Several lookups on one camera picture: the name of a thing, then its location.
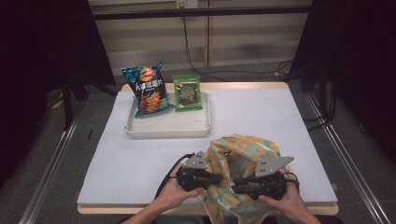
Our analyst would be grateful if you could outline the black curtain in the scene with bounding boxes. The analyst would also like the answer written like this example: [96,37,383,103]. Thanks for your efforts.
[0,0,116,188]
[289,0,396,162]

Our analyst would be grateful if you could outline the black metal stand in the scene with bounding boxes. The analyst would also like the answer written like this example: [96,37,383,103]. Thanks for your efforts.
[60,74,120,130]

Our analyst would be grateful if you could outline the white table cover sheet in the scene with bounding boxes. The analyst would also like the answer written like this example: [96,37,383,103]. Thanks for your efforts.
[77,88,339,206]

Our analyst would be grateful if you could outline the black horizontal bar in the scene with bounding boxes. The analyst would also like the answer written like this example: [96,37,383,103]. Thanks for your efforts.
[92,5,312,21]

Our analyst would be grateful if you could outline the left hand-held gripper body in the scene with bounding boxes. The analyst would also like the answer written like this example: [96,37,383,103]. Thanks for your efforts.
[176,151,209,192]

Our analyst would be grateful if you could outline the white plastic tray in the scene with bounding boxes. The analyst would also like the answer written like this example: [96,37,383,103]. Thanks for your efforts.
[124,91,213,139]

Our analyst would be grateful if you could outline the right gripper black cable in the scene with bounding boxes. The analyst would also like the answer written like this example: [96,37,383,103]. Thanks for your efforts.
[284,172,301,191]

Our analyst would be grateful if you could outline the black floor cables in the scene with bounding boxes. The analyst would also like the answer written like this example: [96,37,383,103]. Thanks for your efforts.
[303,87,338,132]

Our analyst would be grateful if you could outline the dark blue chips bag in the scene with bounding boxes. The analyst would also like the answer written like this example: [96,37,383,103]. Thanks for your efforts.
[120,61,176,119]

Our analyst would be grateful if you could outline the green snack packet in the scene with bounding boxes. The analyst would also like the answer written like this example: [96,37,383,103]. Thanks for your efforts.
[172,74,204,112]

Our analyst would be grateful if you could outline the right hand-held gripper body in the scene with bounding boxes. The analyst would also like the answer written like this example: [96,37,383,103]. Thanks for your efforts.
[250,156,295,202]

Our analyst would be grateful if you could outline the person's right hand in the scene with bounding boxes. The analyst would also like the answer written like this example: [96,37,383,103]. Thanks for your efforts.
[258,169,309,220]

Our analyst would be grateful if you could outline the white wall socket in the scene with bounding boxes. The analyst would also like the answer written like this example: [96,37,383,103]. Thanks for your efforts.
[176,0,199,9]

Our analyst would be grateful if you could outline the aluminium floor rail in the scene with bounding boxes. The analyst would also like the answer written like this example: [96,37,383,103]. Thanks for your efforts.
[304,92,391,224]
[18,115,80,224]

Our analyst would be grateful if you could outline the black wall cable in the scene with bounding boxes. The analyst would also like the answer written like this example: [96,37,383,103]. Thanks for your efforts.
[181,17,293,82]

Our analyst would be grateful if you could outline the person's left hand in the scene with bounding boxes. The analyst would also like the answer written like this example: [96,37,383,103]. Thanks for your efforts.
[158,164,206,213]

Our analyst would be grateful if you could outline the orange-patterned teal cloth bag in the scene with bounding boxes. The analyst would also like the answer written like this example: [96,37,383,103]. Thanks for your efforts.
[198,133,295,224]

